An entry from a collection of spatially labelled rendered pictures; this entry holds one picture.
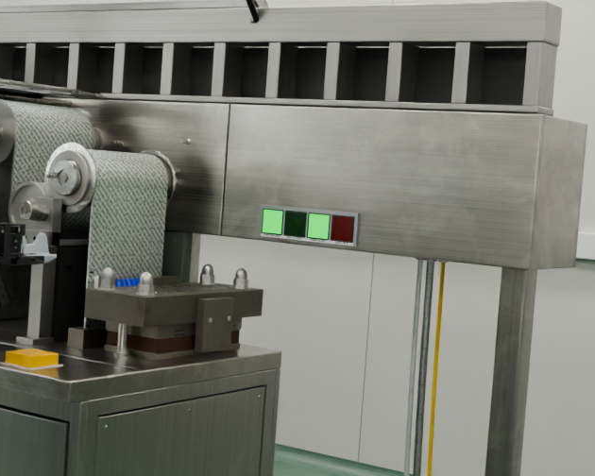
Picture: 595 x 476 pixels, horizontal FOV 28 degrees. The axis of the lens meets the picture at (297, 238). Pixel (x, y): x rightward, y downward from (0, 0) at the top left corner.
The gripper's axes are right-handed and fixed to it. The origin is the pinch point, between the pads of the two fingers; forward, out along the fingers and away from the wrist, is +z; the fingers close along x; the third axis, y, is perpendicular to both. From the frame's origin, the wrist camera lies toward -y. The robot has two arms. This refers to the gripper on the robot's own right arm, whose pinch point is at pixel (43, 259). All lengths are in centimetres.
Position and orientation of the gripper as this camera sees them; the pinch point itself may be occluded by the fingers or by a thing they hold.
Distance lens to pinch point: 241.7
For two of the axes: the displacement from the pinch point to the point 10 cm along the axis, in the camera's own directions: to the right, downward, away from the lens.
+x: -8.3, -0.9, 5.5
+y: 0.7, -10.0, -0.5
